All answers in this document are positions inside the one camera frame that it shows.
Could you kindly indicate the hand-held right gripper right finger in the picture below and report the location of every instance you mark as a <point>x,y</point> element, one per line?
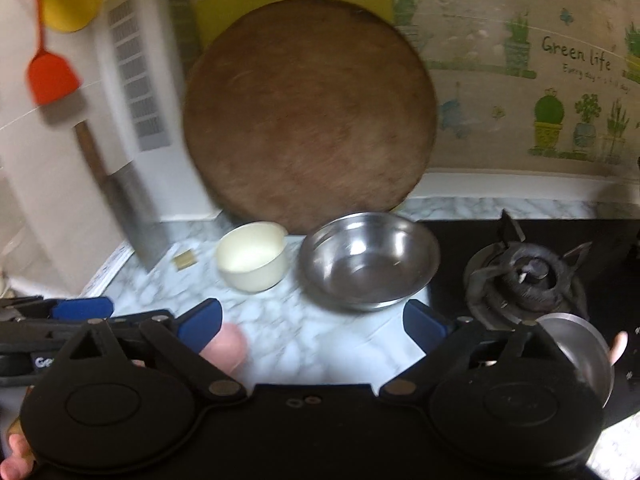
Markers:
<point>424,327</point>

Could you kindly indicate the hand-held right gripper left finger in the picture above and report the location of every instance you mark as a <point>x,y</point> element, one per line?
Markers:
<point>200,325</point>

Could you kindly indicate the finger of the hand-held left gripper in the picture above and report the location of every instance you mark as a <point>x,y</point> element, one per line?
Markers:
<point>82,308</point>
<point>30,331</point>

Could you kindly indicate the pink pig-shaped plate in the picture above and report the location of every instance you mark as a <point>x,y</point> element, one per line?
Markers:
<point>230,347</point>

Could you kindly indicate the cream bowl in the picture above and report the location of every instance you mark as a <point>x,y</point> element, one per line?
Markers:
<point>250,275</point>

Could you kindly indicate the large stainless steel bowl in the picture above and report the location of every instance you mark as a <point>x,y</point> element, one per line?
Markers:
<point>370,270</point>

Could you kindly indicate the small stainless steel bowl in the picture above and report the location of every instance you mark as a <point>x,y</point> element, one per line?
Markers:
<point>585,355</point>

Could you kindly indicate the pink eared bowl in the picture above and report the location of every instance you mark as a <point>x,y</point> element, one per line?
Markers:
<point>620,347</point>

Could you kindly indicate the person's left hand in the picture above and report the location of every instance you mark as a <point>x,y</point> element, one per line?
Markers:
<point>17,447</point>

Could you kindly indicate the white patterned edge strip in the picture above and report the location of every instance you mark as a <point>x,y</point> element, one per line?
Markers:
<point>107,270</point>

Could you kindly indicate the small beige block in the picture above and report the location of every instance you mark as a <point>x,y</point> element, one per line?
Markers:
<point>185,259</point>

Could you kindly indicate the gas stove burner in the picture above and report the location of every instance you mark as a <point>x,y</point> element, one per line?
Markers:
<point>530,270</point>

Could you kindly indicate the black glass gas stove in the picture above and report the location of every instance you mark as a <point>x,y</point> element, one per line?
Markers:
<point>610,285</point>

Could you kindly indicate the round wooden cutting board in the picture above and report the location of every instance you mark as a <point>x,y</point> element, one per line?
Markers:
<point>310,120</point>

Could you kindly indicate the orange spatula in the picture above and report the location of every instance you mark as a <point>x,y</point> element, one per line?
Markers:
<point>50,77</point>

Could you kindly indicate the grey vent grille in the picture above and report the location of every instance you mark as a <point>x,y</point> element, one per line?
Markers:
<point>135,75</point>

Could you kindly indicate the plant wall sticker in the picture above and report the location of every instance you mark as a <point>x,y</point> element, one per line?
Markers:
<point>550,110</point>

